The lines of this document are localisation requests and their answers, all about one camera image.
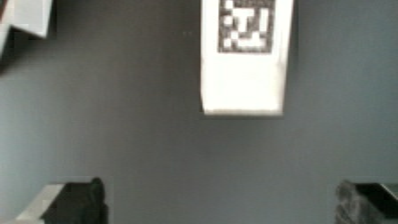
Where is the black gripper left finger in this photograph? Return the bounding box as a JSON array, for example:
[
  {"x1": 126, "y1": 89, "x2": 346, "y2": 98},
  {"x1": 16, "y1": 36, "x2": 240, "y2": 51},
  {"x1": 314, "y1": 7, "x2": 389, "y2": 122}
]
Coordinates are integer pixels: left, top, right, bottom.
[{"x1": 14, "y1": 176, "x2": 110, "y2": 224}]

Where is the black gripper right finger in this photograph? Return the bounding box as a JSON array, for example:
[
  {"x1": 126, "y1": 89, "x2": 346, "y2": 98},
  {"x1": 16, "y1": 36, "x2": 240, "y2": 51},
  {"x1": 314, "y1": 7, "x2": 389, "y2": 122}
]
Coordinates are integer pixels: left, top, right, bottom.
[{"x1": 334, "y1": 180, "x2": 398, "y2": 224}]

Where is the white table leg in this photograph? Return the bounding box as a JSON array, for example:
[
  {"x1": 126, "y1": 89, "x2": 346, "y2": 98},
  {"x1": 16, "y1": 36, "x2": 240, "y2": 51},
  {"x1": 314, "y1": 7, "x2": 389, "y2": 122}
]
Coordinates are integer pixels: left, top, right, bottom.
[{"x1": 201, "y1": 0, "x2": 295, "y2": 116}]

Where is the white square tabletop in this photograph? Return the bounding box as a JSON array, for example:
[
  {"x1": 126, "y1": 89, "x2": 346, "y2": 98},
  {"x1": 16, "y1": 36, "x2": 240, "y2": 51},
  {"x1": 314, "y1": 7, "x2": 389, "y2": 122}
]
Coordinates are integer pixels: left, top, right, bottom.
[{"x1": 0, "y1": 0, "x2": 55, "y2": 39}]

